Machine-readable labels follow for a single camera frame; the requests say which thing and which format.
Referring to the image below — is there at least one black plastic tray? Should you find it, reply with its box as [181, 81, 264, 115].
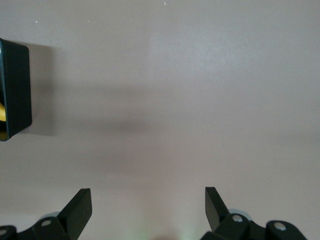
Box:
[0, 37, 33, 143]

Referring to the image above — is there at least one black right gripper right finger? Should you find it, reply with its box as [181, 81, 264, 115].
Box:
[199, 186, 311, 240]

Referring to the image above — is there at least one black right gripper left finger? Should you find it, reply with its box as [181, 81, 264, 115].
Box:
[0, 188, 93, 240]

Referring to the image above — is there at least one yellow banana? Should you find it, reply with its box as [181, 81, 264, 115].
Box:
[0, 101, 7, 123]

